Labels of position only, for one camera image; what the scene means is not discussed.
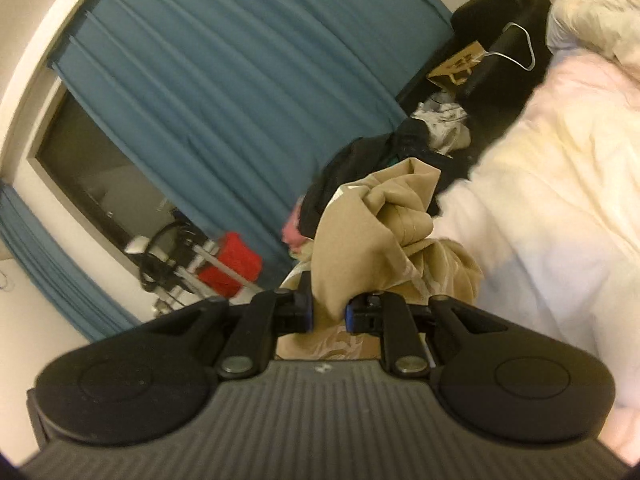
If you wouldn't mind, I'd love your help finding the tan khaki garment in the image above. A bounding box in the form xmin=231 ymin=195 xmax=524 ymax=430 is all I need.
xmin=276 ymin=158 xmax=483 ymax=361

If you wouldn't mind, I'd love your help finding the left teal curtain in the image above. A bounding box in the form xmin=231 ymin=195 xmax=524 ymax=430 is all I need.
xmin=1 ymin=183 xmax=139 ymax=342

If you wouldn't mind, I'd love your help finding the large teal curtain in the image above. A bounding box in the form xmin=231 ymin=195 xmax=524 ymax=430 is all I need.
xmin=50 ymin=0 xmax=452 ymax=287

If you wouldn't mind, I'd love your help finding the black armchair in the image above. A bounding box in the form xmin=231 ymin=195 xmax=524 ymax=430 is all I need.
xmin=397 ymin=0 xmax=551 ymax=159

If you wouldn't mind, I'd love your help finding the exercise bike with black handlebar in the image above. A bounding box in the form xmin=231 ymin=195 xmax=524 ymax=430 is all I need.
xmin=125 ymin=220 xmax=262 ymax=318

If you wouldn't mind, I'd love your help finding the dark window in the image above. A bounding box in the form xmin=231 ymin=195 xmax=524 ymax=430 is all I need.
xmin=36 ymin=91 xmax=189 ymax=254

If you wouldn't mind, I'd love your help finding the brown cardboard box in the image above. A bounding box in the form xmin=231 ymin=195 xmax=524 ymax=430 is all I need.
xmin=426 ymin=41 xmax=487 ymax=94

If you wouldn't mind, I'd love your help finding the red plastic basket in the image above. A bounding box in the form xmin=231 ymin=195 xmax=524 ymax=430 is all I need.
xmin=196 ymin=232 xmax=262 ymax=299

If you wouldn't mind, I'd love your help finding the white patterned cloth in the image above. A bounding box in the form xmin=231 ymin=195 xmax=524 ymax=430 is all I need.
xmin=411 ymin=91 xmax=471 ymax=155

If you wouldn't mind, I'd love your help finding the pink garment on pile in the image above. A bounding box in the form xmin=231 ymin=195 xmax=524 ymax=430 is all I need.
xmin=281 ymin=196 xmax=312 ymax=254

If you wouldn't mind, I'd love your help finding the pastel pink blue duvet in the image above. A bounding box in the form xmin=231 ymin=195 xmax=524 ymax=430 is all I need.
xmin=435 ymin=47 xmax=639 ymax=463

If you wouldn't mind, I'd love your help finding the white pillow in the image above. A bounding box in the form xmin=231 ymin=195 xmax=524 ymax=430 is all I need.
xmin=546 ymin=0 xmax=639 ymax=79

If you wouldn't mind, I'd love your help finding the white clothes hanger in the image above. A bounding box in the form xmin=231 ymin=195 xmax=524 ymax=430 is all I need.
xmin=484 ymin=22 xmax=537 ymax=72

